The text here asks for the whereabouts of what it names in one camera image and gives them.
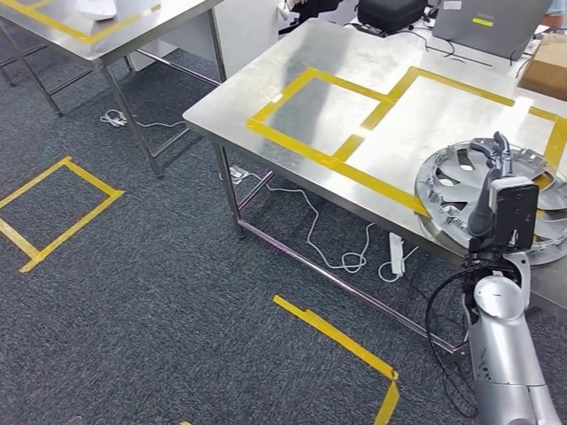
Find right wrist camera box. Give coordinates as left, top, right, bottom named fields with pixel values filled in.
left=468, top=175, right=541, bottom=253

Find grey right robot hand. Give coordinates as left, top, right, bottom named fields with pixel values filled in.
left=467, top=130, right=515, bottom=239

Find white power strip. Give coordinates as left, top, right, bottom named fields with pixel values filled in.
left=389, top=232, right=406, bottom=277

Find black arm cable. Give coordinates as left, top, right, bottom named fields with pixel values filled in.
left=424, top=264, right=479, bottom=421

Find brown cardboard box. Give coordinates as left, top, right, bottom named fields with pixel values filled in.
left=517, top=33, right=567, bottom=102

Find white power cable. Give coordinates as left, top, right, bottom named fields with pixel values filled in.
left=241, top=170, right=419, bottom=284

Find white plastic part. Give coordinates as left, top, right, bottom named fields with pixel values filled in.
left=75, top=0, right=119, bottom=21

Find black floor cables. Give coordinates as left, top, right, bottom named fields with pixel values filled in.
left=416, top=275, right=479, bottom=412

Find coiled white cable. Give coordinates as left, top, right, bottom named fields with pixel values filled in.
left=99, top=109, right=187, bottom=129

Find steel workbench table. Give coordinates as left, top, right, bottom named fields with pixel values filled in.
left=0, top=0, right=227, bottom=180
left=183, top=17, right=567, bottom=356

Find black office chair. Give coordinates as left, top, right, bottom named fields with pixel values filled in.
left=292, top=0, right=344, bottom=25

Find silver wheel hubcap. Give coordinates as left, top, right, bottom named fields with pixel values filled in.
left=414, top=138, right=567, bottom=268

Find white cabinet panel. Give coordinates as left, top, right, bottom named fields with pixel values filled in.
left=128, top=0, right=280, bottom=81

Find thin black table cable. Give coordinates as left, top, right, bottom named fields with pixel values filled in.
left=350, top=23, right=495, bottom=68

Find grey laptop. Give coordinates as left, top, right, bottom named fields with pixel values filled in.
left=433, top=0, right=553, bottom=61

